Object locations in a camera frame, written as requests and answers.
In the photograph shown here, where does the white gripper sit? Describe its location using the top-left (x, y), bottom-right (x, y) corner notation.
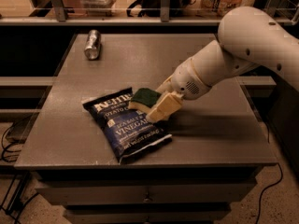
top-left (146, 58), bottom-right (211, 123)

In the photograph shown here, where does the green and yellow sponge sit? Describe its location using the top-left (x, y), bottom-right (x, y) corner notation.
top-left (128, 88), bottom-right (161, 113)

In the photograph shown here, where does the blue kettle chip bag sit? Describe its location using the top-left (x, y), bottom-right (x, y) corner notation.
top-left (82, 88), bottom-right (172, 163)

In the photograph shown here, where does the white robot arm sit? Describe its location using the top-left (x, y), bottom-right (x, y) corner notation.
top-left (147, 7), bottom-right (299, 123)

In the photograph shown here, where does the black bag on shelf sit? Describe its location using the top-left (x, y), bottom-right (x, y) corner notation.
top-left (126, 0), bottom-right (197, 17)

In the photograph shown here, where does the grey drawer cabinet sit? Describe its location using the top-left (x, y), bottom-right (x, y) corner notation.
top-left (16, 34), bottom-right (276, 224)

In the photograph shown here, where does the silver soda can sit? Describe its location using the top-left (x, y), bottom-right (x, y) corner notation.
top-left (84, 30), bottom-right (101, 60)

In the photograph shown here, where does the metal drawer knob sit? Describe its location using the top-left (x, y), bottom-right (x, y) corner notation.
top-left (143, 193), bottom-right (152, 203)

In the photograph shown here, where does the grey metal shelf rail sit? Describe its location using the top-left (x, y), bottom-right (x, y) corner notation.
top-left (0, 0), bottom-right (299, 26)

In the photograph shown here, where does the black cable right floor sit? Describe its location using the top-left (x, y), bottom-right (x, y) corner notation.
top-left (254, 121), bottom-right (284, 224)

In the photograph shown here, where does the black cables left floor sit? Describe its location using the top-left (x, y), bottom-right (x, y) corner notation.
top-left (0, 115), bottom-right (40, 224)

